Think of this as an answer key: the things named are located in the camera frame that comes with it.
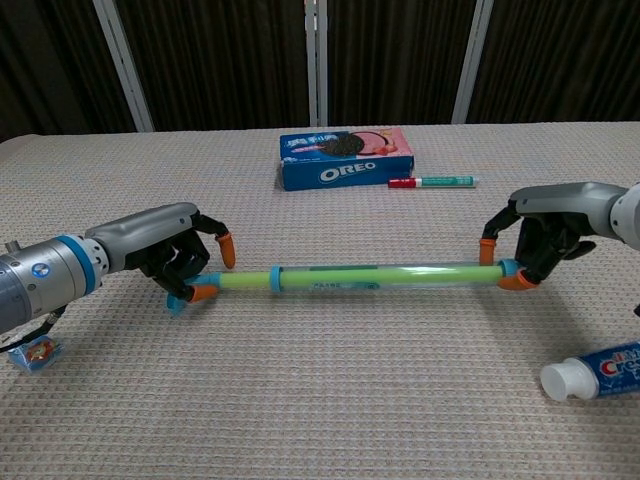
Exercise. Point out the green marker red cap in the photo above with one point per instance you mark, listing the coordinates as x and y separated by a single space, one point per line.
445 181

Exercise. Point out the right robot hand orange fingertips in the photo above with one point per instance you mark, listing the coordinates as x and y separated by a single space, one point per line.
565 205

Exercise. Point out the long green plastic tube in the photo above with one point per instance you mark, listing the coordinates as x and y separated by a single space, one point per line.
350 277

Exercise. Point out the blue pink Oreo box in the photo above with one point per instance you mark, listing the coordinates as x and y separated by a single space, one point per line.
345 172

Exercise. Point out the small wrapped candy packet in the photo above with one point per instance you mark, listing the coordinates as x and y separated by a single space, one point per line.
37 355

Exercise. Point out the woven beige tablecloth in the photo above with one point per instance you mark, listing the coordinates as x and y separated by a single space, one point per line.
320 375

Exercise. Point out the blue Crest toothpaste tube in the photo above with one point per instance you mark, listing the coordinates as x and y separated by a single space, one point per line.
600 372

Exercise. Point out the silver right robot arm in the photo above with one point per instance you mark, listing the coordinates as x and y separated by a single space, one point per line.
627 215

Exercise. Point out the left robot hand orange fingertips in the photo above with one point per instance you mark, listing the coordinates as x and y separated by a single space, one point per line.
145 235

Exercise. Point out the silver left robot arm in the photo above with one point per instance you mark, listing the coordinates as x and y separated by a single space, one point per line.
40 280

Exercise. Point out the white aluminium screen post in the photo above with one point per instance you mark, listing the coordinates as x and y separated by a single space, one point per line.
472 60
316 60
122 65

